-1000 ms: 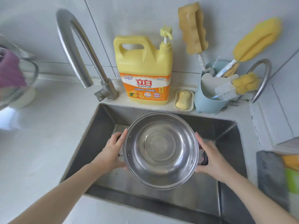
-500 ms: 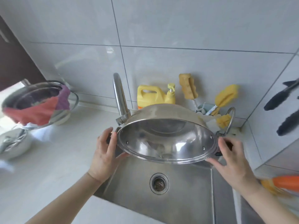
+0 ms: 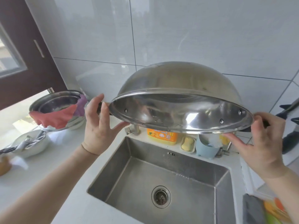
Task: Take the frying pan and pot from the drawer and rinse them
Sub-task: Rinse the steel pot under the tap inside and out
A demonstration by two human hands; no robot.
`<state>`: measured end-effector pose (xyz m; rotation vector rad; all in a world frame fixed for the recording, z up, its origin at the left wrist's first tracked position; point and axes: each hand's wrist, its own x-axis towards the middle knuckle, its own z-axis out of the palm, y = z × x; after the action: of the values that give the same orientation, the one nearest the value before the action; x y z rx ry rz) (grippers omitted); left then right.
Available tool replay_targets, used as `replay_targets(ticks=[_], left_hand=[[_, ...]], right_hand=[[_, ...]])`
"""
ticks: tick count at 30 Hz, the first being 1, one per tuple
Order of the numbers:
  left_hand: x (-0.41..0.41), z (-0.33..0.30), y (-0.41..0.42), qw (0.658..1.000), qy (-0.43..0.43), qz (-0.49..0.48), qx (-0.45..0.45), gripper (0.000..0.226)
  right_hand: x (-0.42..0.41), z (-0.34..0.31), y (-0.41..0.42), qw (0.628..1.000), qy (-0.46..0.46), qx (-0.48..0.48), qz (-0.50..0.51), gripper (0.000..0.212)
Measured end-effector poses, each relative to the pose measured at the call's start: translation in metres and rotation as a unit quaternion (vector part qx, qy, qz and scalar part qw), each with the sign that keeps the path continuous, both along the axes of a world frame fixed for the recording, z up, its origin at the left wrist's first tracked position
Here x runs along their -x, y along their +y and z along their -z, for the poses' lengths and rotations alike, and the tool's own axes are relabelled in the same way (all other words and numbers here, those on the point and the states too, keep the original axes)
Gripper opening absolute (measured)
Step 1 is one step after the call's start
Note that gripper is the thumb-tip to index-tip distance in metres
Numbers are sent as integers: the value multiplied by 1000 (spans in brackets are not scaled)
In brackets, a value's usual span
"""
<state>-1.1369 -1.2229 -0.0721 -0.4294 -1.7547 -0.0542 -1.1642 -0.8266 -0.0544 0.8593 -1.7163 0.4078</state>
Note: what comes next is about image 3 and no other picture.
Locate person's right hand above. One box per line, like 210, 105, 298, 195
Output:
223, 112, 288, 180

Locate person's left hand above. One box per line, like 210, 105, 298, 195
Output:
81, 93, 130, 156

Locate stainless steel pot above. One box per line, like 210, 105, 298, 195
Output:
96, 61, 270, 135

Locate person's left forearm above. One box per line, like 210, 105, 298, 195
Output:
0, 144, 98, 224

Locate person's right forearm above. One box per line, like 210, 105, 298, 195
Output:
264, 164, 299, 224

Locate purple cloth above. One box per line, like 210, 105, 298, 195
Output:
74, 94, 88, 117

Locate steel faucet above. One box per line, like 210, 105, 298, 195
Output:
124, 124, 141, 136

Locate small curved steel tap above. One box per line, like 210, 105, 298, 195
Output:
216, 141, 233, 158

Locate small yellow sponge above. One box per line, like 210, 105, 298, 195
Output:
219, 134, 232, 145

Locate red cloth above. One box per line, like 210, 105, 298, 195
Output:
29, 104, 78, 129

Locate white scrub brush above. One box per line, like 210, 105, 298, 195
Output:
205, 134, 222, 148

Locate steel basin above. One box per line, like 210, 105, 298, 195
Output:
29, 90, 87, 114

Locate steel sink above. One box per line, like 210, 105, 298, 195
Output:
87, 136, 237, 224

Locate light blue utensil holder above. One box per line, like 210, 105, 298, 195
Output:
195, 134, 222, 159

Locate white ceramic bowl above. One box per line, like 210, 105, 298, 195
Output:
10, 130, 51, 158

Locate yellow detergent jug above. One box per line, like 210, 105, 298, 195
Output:
146, 128, 179, 146

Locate dark grey cloth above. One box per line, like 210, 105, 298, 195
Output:
242, 193, 267, 224

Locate orange label bottle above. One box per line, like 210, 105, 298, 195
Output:
263, 197, 292, 224

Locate yellow soap in dish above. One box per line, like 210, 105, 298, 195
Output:
180, 135, 197, 154

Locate yellow soap bar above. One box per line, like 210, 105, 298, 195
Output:
182, 137, 195, 152

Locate steel sink strainer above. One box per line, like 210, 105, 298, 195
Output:
151, 185, 172, 209

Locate dark brown framed window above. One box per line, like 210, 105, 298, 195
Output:
0, 0, 68, 147

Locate wooden mortar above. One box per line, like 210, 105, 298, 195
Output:
0, 155, 12, 176

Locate grey handled scissors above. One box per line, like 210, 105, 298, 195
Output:
0, 146, 18, 155

